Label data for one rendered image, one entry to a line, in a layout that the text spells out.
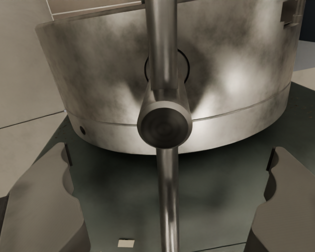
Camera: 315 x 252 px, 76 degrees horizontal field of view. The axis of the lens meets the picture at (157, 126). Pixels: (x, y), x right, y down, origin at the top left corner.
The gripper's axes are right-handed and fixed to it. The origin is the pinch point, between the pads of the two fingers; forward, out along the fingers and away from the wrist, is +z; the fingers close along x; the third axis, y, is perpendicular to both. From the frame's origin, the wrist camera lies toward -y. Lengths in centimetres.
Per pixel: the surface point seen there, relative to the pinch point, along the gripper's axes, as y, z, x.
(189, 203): 9.9, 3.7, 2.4
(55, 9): -8.2, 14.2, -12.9
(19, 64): 16, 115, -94
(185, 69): -3.6, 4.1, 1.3
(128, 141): 3.3, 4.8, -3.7
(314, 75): 30, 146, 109
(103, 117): 1.1, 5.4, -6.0
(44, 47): -4.7, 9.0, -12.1
